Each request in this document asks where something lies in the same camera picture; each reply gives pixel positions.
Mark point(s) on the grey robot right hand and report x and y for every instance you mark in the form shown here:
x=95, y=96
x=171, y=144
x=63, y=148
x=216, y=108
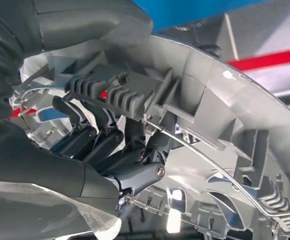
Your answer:
x=35, y=159

